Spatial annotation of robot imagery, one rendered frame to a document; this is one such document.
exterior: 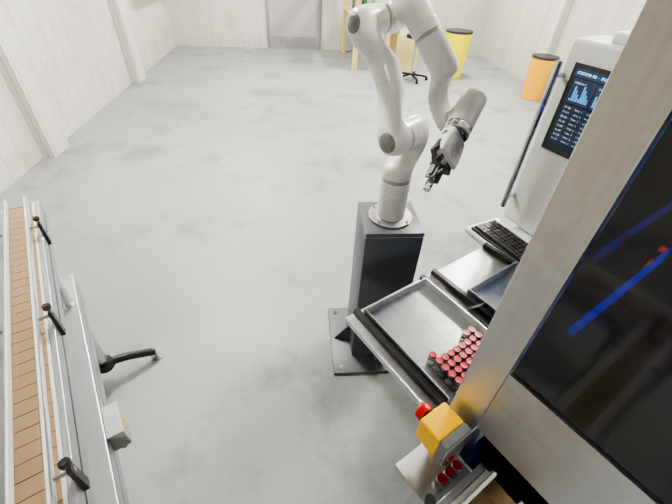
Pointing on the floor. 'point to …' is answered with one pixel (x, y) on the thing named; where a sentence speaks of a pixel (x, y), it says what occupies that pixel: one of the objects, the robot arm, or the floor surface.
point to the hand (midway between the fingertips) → (433, 174)
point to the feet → (130, 358)
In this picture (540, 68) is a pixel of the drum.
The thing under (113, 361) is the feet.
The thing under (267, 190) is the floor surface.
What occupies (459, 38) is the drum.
